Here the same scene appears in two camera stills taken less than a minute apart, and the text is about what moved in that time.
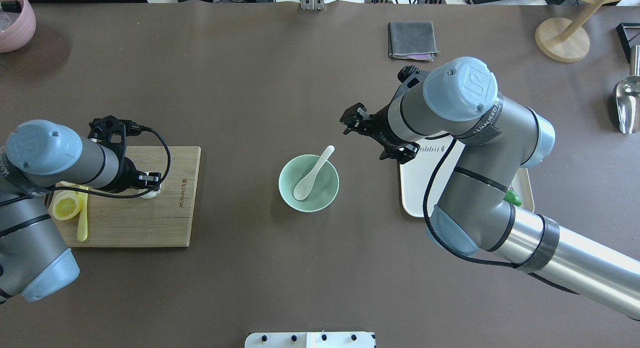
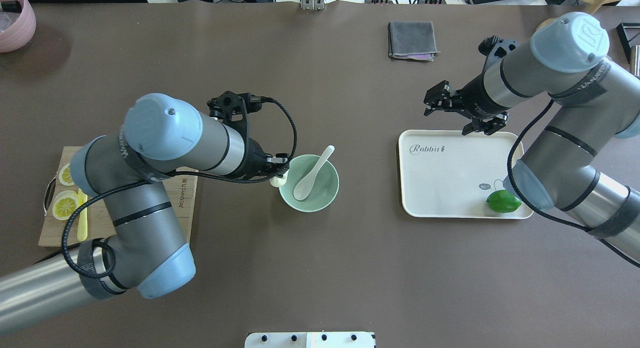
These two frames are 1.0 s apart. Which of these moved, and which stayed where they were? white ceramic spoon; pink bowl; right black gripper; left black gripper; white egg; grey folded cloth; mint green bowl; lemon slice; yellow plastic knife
Moved: right black gripper; left black gripper; white egg
Stayed: grey folded cloth; pink bowl; yellow plastic knife; mint green bowl; lemon slice; white ceramic spoon
